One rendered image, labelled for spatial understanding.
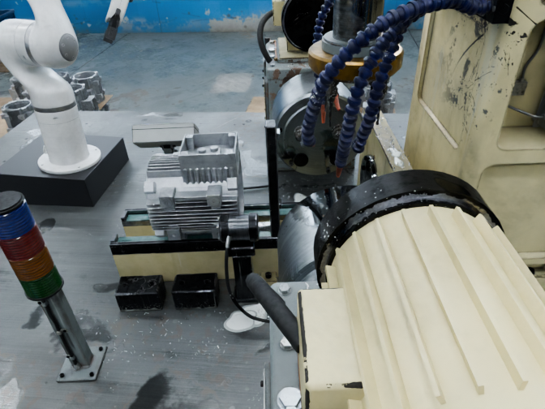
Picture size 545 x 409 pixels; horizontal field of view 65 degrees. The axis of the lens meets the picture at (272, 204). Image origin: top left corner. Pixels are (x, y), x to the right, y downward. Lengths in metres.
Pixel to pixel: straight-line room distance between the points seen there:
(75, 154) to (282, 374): 1.13
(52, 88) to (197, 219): 0.65
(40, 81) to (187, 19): 5.43
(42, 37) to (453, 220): 1.16
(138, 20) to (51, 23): 5.70
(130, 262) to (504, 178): 0.83
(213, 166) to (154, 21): 6.08
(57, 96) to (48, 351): 0.71
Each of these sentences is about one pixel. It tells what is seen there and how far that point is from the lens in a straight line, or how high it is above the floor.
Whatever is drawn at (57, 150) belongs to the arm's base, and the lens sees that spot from 1.48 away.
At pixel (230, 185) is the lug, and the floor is 1.08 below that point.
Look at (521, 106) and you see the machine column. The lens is 0.93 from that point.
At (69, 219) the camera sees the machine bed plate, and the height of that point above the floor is 0.80.
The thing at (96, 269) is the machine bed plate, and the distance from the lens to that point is 1.23.
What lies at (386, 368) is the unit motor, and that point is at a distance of 0.31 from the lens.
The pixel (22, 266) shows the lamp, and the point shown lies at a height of 1.11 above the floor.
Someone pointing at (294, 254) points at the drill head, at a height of 1.12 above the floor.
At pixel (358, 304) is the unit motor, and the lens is 0.35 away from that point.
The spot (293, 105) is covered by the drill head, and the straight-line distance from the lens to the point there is 1.14.
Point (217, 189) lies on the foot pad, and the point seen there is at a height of 1.08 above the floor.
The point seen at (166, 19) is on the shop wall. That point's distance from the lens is 6.88.
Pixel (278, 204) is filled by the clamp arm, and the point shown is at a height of 1.08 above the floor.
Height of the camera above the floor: 1.58
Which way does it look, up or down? 36 degrees down
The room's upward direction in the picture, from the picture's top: 3 degrees counter-clockwise
